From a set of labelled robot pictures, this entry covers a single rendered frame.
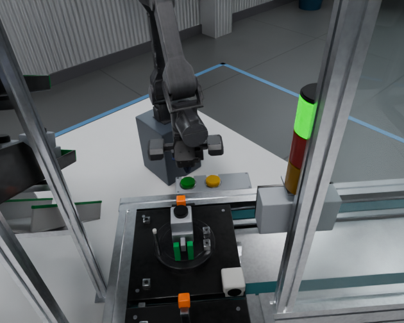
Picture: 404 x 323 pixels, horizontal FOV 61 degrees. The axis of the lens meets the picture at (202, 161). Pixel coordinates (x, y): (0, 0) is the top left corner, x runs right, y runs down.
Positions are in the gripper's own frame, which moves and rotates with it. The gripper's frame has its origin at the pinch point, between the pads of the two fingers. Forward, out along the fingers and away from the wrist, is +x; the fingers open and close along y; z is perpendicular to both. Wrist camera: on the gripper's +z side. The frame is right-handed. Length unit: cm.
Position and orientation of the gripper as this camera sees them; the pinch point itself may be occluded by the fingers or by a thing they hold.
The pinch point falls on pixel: (186, 162)
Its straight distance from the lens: 89.2
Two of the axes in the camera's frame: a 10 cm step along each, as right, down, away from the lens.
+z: 0.7, 6.3, -7.7
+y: 10.0, -0.8, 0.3
